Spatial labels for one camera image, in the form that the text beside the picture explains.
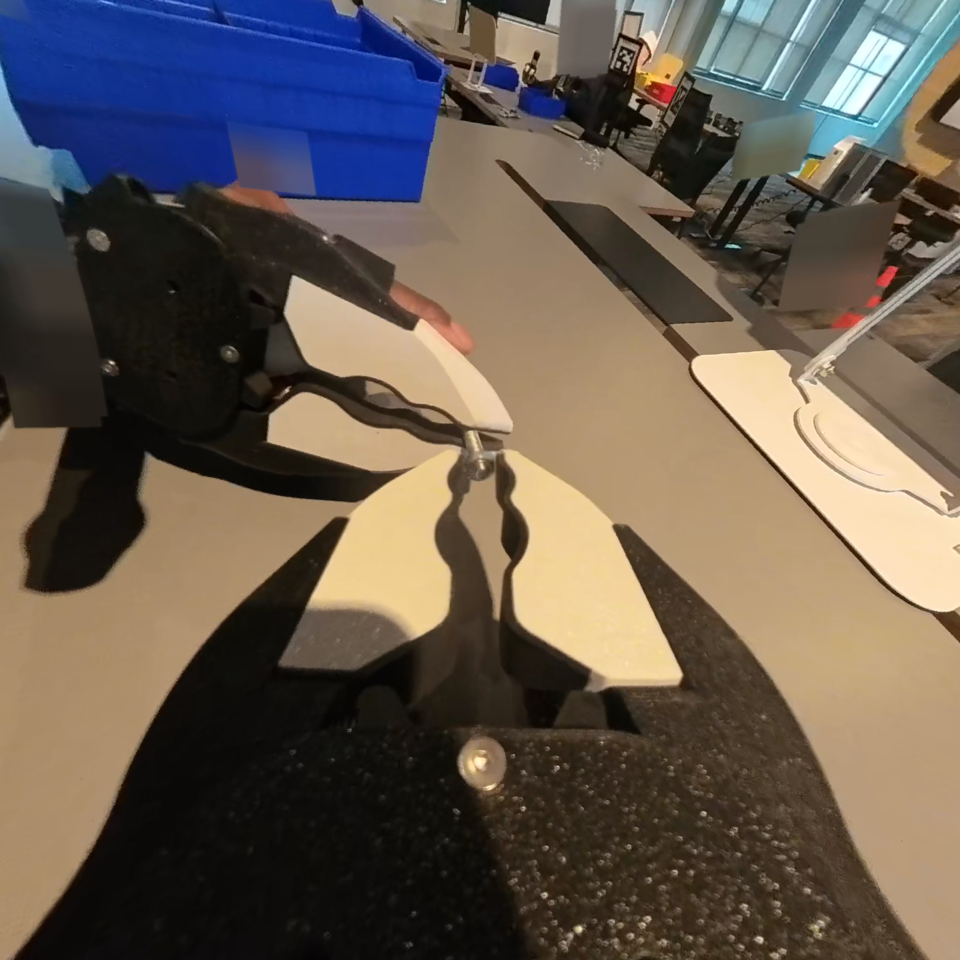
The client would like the white base board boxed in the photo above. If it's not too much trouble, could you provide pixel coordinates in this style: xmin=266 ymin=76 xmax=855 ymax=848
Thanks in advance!
xmin=690 ymin=348 xmax=960 ymax=612

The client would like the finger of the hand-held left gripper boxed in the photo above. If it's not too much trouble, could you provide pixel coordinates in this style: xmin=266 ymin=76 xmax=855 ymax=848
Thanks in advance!
xmin=264 ymin=276 xmax=516 ymax=436
xmin=240 ymin=372 xmax=470 ymax=472

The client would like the wooden tablet stand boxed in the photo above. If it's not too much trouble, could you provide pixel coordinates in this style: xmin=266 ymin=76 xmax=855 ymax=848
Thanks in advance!
xmin=465 ymin=7 xmax=500 ymax=91

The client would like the black office chair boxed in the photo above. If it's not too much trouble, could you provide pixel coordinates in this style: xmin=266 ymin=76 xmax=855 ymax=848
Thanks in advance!
xmin=648 ymin=86 xmax=736 ymax=200

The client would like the person's left hand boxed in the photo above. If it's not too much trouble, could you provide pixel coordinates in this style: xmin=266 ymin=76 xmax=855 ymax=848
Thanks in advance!
xmin=225 ymin=187 xmax=475 ymax=354

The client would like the clear acrylic stand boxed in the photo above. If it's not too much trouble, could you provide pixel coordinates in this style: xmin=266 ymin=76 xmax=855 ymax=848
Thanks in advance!
xmin=795 ymin=240 xmax=960 ymax=519

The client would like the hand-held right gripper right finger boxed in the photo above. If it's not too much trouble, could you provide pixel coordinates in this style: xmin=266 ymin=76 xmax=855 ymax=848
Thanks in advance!
xmin=491 ymin=448 xmax=685 ymax=696

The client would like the large blue storage bin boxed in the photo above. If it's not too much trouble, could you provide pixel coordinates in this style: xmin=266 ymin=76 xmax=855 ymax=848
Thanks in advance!
xmin=0 ymin=0 xmax=451 ymax=204

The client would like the black table mat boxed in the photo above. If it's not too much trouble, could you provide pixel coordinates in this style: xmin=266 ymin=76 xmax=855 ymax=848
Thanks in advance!
xmin=543 ymin=198 xmax=732 ymax=325

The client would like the wooden clipboard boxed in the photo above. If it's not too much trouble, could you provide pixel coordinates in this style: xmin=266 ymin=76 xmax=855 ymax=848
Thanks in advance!
xmin=900 ymin=52 xmax=960 ymax=177

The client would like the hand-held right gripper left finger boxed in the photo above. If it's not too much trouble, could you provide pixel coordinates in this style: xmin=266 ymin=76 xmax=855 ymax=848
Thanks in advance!
xmin=277 ymin=448 xmax=474 ymax=675

